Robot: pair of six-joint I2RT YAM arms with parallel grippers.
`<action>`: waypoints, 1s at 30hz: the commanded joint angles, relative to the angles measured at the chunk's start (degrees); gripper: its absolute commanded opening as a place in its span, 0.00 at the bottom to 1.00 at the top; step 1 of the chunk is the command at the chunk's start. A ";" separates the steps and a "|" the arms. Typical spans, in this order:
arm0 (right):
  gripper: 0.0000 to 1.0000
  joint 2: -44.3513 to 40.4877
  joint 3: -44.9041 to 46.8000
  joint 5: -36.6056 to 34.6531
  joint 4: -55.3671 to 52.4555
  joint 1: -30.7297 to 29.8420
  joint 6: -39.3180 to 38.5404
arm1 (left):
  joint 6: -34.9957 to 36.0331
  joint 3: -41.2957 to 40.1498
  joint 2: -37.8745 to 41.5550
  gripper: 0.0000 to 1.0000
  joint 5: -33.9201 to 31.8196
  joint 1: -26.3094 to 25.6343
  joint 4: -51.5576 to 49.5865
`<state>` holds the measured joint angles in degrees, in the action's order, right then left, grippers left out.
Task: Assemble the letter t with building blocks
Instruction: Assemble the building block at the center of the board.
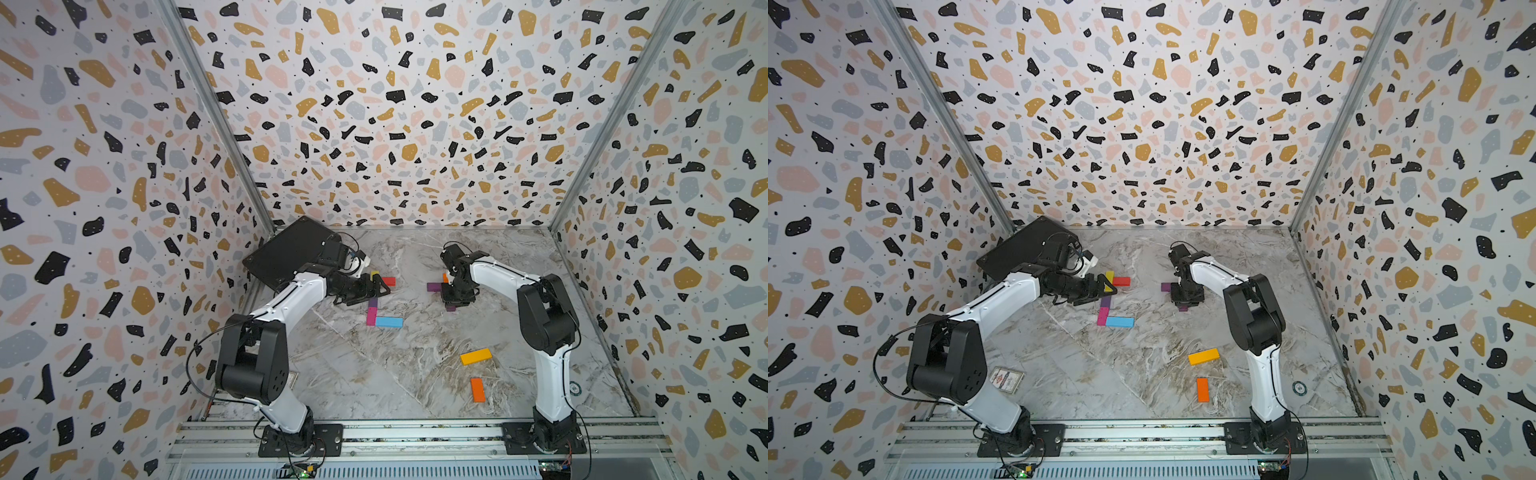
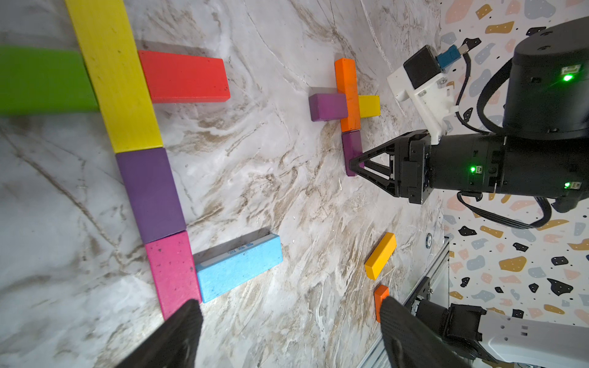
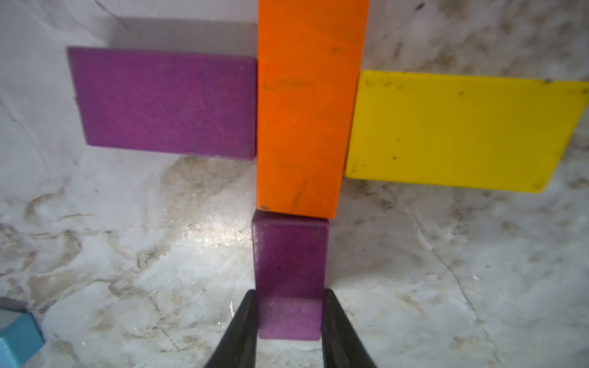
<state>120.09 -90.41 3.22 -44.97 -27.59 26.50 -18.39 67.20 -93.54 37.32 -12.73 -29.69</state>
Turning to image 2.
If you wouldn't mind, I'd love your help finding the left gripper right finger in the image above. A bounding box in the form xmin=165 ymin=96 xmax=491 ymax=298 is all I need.
xmin=380 ymin=297 xmax=468 ymax=368

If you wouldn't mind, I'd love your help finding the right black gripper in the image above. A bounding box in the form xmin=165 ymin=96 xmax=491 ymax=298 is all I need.
xmin=350 ymin=130 xmax=432 ymax=205

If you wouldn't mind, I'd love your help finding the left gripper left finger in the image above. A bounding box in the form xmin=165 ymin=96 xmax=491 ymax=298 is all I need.
xmin=117 ymin=299 xmax=203 ymax=367

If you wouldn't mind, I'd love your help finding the orange short block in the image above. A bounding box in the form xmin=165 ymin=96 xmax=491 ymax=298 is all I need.
xmin=374 ymin=285 xmax=390 ymax=323

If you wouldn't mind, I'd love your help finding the yellow short block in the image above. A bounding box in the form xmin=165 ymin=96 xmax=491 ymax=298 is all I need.
xmin=358 ymin=95 xmax=381 ymax=119

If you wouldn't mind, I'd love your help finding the magenta block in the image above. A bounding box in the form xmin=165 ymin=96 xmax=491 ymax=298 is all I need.
xmin=145 ymin=231 xmax=202 ymax=320

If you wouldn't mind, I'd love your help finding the amber long block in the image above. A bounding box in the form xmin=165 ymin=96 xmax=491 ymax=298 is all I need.
xmin=364 ymin=232 xmax=397 ymax=280

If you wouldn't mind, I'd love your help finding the light blue long block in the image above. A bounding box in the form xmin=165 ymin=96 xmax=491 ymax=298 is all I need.
xmin=193 ymin=227 xmax=283 ymax=303

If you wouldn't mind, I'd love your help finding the orange long block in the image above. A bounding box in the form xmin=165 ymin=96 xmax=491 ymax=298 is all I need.
xmin=334 ymin=58 xmax=360 ymax=133

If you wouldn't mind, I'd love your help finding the purple block group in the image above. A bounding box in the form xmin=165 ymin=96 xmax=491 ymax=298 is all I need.
xmin=116 ymin=147 xmax=186 ymax=244

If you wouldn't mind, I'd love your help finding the red block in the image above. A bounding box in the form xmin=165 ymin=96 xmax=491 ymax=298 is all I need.
xmin=138 ymin=51 xmax=231 ymax=104

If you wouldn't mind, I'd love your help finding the green block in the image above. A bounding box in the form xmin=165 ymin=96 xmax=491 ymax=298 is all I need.
xmin=1 ymin=45 xmax=99 ymax=117

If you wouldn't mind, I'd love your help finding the yellow long block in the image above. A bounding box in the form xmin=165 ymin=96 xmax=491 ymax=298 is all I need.
xmin=66 ymin=1 xmax=164 ymax=153

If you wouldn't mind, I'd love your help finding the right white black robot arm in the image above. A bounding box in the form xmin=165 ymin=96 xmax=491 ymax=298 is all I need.
xmin=349 ymin=18 xmax=588 ymax=228

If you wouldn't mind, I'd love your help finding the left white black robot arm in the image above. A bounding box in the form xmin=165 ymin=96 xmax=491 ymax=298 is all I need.
xmin=118 ymin=297 xmax=588 ymax=367

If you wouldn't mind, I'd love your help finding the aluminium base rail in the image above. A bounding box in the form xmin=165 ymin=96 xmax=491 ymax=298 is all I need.
xmin=358 ymin=236 xmax=450 ymax=367

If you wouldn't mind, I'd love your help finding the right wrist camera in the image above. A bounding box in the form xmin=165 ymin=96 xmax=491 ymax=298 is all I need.
xmin=387 ymin=45 xmax=467 ymax=145

